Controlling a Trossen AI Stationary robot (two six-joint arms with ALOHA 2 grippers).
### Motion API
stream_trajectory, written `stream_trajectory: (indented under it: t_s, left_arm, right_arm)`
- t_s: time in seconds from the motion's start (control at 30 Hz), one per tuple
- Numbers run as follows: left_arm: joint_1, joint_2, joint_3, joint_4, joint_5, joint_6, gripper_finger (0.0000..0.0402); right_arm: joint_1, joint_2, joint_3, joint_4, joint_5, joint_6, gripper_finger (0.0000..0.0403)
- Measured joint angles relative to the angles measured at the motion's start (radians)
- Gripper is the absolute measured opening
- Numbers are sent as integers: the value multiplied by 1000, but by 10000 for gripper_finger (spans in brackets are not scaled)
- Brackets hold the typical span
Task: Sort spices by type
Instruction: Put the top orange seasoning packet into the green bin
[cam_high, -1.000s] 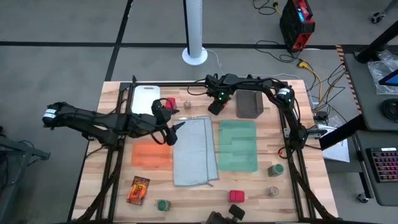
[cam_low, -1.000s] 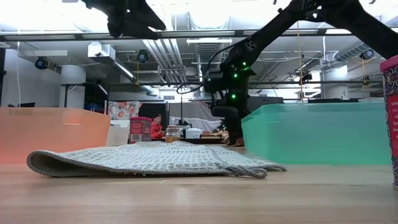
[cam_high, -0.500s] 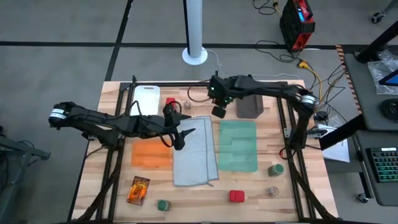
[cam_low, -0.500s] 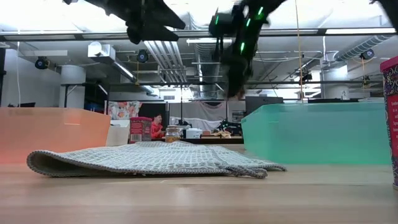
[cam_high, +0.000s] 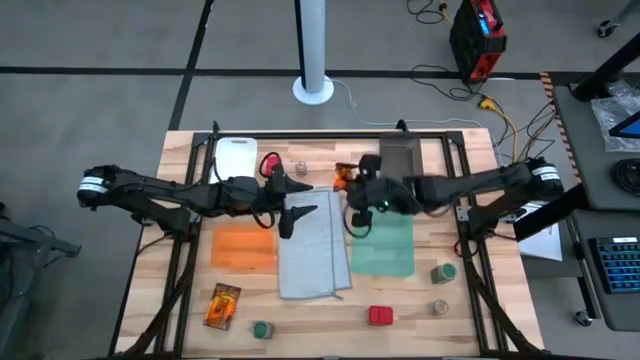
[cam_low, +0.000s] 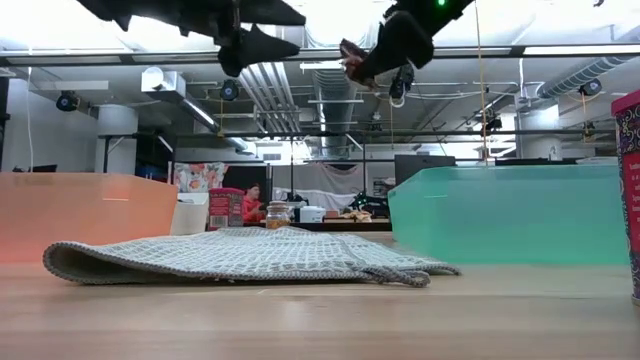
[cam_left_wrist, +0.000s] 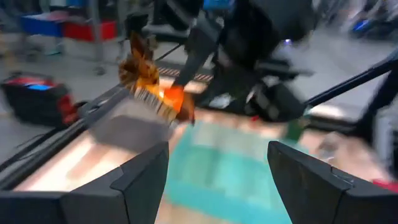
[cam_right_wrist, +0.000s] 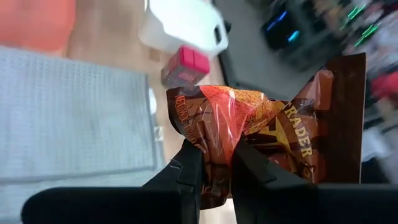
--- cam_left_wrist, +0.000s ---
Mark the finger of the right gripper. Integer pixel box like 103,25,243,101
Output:
174,18,220,90

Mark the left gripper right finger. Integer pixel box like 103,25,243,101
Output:
267,141,398,224

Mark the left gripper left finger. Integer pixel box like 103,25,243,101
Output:
0,141,170,224

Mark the orange brown spice packet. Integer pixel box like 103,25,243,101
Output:
118,30,196,124

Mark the grey desk with striped edge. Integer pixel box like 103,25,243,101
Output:
155,63,215,83

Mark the grey plastic bin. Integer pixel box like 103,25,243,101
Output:
88,99,175,153

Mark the metal rolling cart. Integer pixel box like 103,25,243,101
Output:
18,0,125,75

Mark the green translucent mat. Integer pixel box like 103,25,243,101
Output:
164,119,308,224

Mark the red storage bin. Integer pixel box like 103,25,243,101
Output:
63,20,118,43

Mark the red and black toolbox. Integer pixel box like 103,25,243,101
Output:
1,73,80,128

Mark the blue storage bin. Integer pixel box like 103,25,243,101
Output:
20,14,65,38

